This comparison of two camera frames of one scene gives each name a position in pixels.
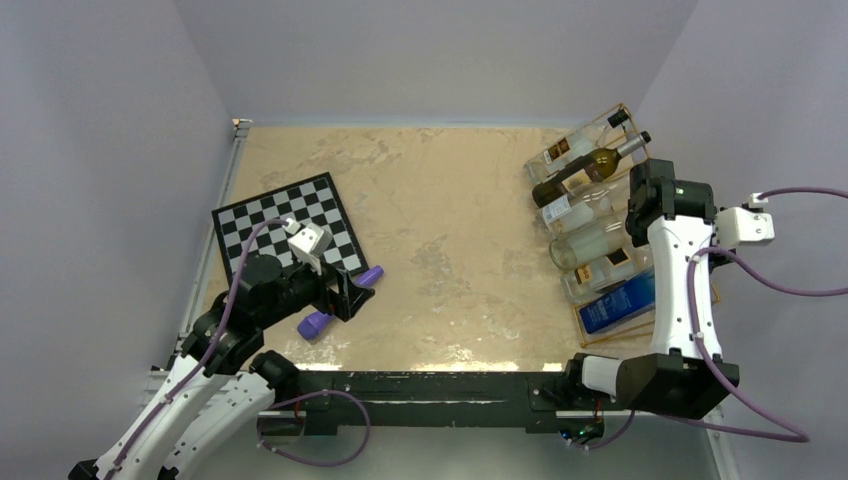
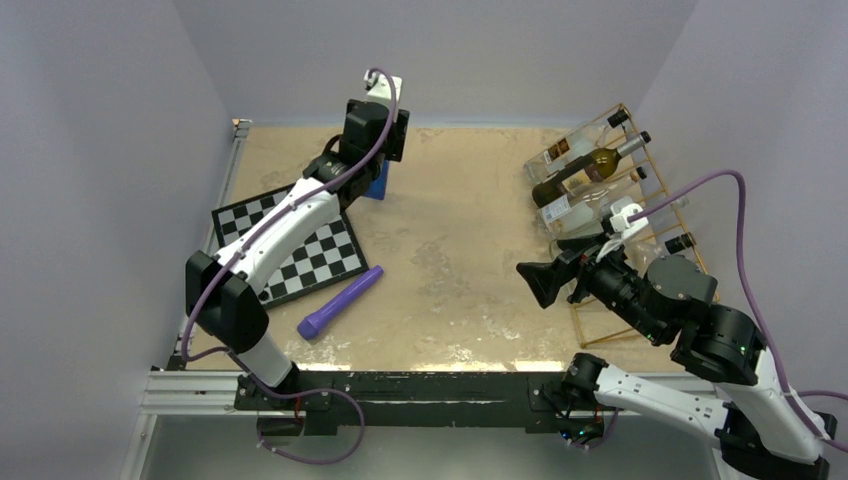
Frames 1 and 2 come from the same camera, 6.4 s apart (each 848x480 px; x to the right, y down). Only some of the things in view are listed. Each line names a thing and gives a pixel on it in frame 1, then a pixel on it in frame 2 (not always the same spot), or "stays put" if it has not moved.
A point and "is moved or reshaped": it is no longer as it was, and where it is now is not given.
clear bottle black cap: [571, 148] stays put
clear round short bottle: [599, 204] stays put
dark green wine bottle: [595, 166] stays put
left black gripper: [346, 300] to [394, 144]
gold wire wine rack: [580, 180] stays put
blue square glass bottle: [620, 301] is moved or reshaped
